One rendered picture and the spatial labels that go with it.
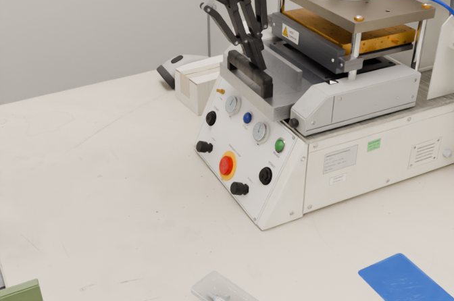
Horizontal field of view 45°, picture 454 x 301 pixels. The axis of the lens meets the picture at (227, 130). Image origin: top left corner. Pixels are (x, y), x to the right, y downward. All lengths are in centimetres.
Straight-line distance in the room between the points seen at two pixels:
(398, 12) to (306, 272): 48
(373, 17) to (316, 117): 20
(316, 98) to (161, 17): 169
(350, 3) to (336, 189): 35
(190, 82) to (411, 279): 70
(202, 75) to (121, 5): 116
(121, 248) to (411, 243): 52
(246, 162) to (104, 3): 152
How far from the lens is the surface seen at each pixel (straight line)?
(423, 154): 118
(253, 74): 99
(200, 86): 134
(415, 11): 104
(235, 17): 96
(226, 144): 113
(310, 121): 94
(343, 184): 106
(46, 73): 248
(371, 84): 100
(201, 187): 112
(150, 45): 259
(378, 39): 105
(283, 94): 100
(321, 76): 102
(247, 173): 106
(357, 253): 100
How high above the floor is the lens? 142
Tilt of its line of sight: 31 degrees down
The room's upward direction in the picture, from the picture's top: straight up
